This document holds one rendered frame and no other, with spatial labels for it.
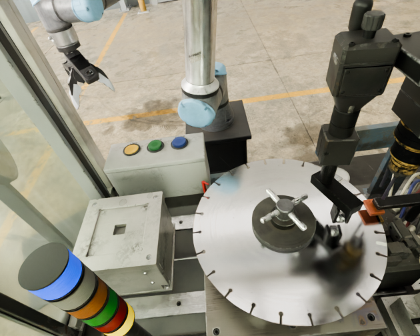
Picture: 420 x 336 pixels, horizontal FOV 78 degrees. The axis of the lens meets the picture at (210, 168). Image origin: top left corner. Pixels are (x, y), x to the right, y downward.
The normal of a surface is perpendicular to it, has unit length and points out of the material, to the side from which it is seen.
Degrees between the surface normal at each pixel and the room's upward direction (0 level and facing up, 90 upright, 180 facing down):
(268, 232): 5
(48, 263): 0
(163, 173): 90
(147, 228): 0
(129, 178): 90
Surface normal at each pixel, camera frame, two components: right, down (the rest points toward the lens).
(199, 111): -0.25, 0.80
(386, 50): -0.10, 0.73
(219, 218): -0.12, -0.69
